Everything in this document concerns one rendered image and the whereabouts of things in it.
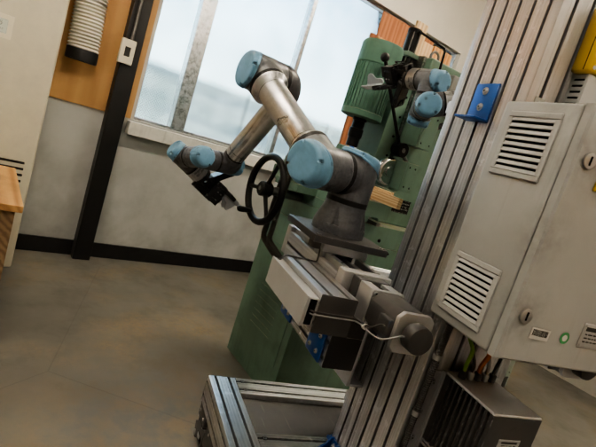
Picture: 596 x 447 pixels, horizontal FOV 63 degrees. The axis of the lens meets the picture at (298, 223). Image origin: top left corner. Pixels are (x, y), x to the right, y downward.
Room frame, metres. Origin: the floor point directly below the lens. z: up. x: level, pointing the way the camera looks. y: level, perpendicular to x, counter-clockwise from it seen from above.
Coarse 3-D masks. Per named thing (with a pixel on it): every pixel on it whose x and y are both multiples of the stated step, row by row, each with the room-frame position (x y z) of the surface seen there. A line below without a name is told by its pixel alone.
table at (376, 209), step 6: (276, 174) 2.21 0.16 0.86; (276, 180) 2.01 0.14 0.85; (288, 186) 1.92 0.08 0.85; (294, 186) 1.88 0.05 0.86; (300, 186) 1.87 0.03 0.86; (306, 192) 1.89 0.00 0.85; (312, 192) 1.91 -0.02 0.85; (318, 192) 1.91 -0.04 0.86; (324, 192) 1.88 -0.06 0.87; (324, 198) 1.87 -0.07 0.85; (372, 204) 1.81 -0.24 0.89; (378, 204) 1.83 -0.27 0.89; (384, 204) 1.84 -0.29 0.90; (366, 210) 1.80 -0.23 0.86; (372, 210) 1.82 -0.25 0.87; (378, 210) 1.83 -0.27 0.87; (384, 210) 1.85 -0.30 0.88; (390, 210) 1.87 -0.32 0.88; (372, 216) 1.82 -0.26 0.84; (378, 216) 1.84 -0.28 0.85; (384, 216) 1.85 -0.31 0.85
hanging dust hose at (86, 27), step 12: (84, 0) 2.44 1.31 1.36; (96, 0) 2.45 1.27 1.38; (72, 12) 2.47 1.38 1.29; (84, 12) 2.44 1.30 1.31; (96, 12) 2.47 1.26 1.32; (72, 24) 2.46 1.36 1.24; (84, 24) 2.45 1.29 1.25; (96, 24) 2.48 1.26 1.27; (72, 36) 2.45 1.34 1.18; (84, 36) 2.45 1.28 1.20; (96, 36) 2.49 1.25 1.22; (72, 48) 2.44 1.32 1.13; (84, 48) 2.45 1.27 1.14; (96, 48) 2.50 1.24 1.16; (84, 60) 2.46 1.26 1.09; (96, 60) 2.52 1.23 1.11
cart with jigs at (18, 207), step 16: (0, 176) 1.92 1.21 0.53; (16, 176) 2.00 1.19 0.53; (0, 192) 1.70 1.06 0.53; (16, 192) 1.76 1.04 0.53; (0, 208) 1.58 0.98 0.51; (16, 208) 1.61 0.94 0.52; (0, 224) 1.60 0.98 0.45; (0, 240) 1.61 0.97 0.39; (0, 256) 1.62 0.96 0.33; (0, 272) 1.62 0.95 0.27
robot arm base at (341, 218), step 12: (324, 204) 1.33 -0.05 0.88; (336, 204) 1.30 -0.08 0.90; (348, 204) 1.29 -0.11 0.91; (360, 204) 1.30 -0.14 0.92; (324, 216) 1.30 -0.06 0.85; (336, 216) 1.29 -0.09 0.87; (348, 216) 1.29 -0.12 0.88; (360, 216) 1.31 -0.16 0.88; (324, 228) 1.28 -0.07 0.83; (336, 228) 1.27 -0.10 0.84; (348, 228) 1.28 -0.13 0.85; (360, 228) 1.30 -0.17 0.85; (360, 240) 1.31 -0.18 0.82
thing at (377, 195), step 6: (372, 192) 1.89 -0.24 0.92; (378, 192) 1.87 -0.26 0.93; (384, 192) 1.85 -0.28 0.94; (372, 198) 1.89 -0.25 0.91; (378, 198) 1.86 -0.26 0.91; (384, 198) 1.84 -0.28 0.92; (390, 198) 1.81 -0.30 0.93; (396, 198) 1.79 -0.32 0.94; (390, 204) 1.80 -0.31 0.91; (396, 204) 1.78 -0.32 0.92
